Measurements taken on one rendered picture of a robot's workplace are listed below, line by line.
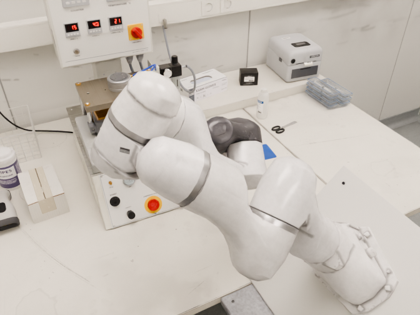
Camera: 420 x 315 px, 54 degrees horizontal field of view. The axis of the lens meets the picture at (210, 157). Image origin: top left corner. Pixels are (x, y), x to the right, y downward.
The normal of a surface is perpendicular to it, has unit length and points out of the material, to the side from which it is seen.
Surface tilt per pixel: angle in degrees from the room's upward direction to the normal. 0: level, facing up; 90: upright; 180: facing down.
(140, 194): 65
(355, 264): 47
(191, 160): 37
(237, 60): 90
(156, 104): 75
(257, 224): 57
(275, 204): 42
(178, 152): 31
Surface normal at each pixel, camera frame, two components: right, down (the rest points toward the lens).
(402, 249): -0.63, -0.36
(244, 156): -0.21, -0.29
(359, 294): 0.02, 0.52
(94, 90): 0.00, -0.79
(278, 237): 0.41, 0.10
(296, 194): 0.09, -0.07
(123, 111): -0.50, -0.04
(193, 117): 0.75, -0.04
